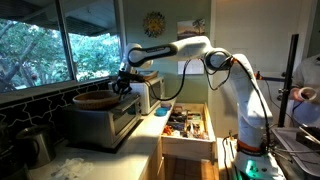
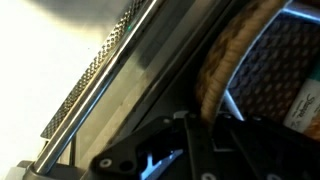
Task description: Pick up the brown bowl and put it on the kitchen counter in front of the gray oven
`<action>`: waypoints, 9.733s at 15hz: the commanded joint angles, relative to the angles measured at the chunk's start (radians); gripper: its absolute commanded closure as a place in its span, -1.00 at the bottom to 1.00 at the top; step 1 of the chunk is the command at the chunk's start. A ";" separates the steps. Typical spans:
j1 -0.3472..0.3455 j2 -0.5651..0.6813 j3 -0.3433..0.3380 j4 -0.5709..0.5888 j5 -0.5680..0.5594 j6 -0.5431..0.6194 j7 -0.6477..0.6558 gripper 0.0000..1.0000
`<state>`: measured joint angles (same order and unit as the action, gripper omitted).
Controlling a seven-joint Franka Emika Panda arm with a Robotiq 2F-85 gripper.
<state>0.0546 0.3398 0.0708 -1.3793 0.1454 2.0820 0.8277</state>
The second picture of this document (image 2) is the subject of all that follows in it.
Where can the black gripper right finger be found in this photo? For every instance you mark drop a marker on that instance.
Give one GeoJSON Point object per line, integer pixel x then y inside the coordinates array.
{"type": "Point", "coordinates": [260, 150]}

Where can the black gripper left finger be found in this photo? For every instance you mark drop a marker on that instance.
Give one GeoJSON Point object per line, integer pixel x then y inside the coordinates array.
{"type": "Point", "coordinates": [140, 156]}

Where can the brown woven bowl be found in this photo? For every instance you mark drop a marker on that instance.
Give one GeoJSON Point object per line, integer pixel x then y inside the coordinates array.
{"type": "Point", "coordinates": [226, 56]}

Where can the gray toaster oven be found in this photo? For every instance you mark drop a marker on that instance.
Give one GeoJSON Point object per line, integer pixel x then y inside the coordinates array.
{"type": "Point", "coordinates": [133, 83]}

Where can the green capped white marker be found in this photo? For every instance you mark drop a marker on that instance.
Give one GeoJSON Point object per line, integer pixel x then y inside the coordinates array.
{"type": "Point", "coordinates": [304, 106]}

